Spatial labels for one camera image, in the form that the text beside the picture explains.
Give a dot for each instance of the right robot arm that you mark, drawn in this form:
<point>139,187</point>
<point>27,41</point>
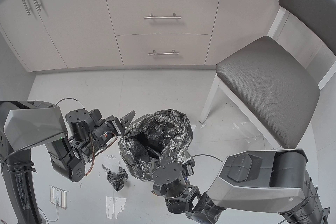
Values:
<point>257,181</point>

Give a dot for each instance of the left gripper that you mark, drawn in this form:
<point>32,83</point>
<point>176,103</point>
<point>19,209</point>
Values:
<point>105,135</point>

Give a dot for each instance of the black plastic bag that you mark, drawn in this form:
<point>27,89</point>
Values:
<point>173,133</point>

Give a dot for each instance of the black plastic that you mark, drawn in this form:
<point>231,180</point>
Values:
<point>116,178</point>

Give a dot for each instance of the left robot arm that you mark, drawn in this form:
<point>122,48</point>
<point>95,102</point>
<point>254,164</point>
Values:
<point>31,125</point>

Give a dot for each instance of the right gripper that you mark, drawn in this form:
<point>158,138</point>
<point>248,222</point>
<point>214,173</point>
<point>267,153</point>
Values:
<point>189,166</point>

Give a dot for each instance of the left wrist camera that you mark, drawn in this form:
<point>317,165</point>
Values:
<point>95,115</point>

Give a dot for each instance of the grey and white chair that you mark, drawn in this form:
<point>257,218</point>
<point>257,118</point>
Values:
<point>267,78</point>

